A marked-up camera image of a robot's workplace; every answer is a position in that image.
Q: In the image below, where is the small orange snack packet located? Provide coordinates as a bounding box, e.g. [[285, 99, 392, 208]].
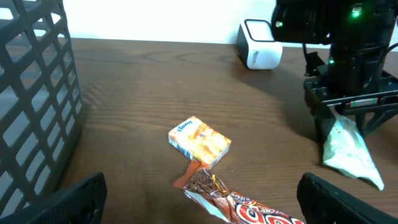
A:
[[168, 116, 231, 169]]

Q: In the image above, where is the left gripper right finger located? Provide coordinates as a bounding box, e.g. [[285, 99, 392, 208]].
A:
[[297, 172, 397, 224]]

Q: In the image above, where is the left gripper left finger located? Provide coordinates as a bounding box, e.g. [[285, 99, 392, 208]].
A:
[[1, 172, 108, 224]]

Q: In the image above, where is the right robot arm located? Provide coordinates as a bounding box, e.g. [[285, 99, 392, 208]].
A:
[[271, 0, 397, 143]]

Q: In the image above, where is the light teal wet wipes pack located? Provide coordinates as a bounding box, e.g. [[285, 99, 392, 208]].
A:
[[322, 115, 385, 190]]

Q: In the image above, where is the grey plastic shopping basket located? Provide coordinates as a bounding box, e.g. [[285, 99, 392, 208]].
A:
[[1, 0, 83, 217]]

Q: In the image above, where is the white barcode scanner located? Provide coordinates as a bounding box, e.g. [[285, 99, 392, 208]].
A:
[[236, 19, 282, 70]]

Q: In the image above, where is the brown chocolate bar wrapper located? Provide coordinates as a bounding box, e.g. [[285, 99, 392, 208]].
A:
[[174, 161, 303, 224]]

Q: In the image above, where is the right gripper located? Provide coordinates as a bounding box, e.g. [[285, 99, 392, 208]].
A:
[[303, 52, 397, 143]]

